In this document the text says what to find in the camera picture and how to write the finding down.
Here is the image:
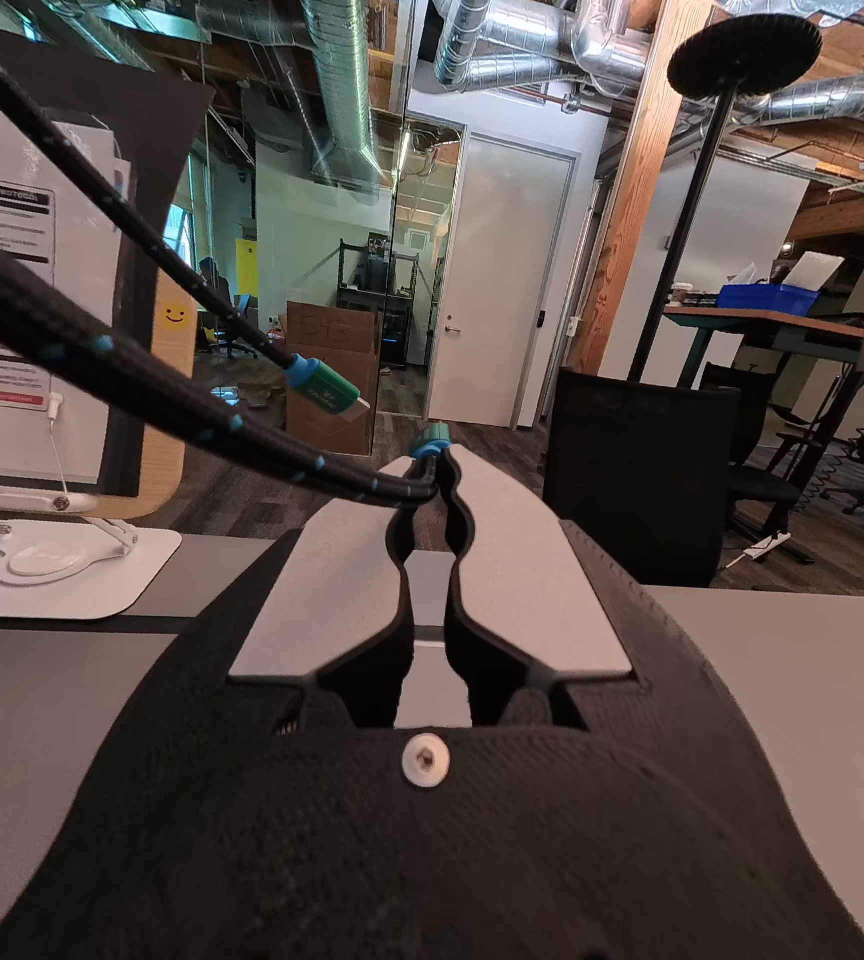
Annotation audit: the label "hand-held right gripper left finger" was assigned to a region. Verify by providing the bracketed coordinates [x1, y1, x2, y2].
[228, 456, 440, 727]

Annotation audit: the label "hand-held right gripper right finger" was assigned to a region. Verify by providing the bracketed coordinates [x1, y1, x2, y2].
[438, 444, 640, 727]

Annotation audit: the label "thick braided HDMI cable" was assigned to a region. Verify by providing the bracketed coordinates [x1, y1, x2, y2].
[0, 11, 454, 505]

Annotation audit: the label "black mesh office chair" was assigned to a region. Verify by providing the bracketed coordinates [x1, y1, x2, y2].
[543, 366, 742, 590]

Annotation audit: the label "white sign stand base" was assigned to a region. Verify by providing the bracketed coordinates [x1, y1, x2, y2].
[0, 480, 183, 622]

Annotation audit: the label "white power strip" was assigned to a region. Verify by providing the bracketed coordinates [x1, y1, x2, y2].
[724, 531, 793, 569]

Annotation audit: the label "cardboard box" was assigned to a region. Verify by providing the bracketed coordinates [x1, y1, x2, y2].
[285, 300, 382, 459]

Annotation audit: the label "white door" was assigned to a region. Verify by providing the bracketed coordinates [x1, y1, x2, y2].
[428, 133, 581, 430]

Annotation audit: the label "black shelving rack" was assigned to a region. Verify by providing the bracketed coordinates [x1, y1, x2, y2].
[336, 238, 419, 370]

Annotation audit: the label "wooden desk with green legs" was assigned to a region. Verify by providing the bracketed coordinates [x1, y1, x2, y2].
[663, 303, 864, 391]

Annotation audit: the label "blue storage bin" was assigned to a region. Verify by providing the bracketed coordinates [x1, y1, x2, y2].
[717, 283, 821, 316]

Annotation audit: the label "silver insulated pipes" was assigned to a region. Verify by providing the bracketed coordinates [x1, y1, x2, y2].
[432, 0, 654, 95]

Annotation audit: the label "black floor lamp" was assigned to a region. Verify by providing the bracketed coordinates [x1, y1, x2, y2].
[627, 13, 824, 382]

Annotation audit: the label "wooden support post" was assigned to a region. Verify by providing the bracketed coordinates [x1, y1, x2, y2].
[570, 0, 716, 376]

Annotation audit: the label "large spiral ventilation duct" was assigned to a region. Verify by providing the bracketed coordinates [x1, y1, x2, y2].
[300, 0, 386, 187]

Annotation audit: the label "slim spiral ventilation duct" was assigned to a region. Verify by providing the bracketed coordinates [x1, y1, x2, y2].
[758, 71, 864, 130]

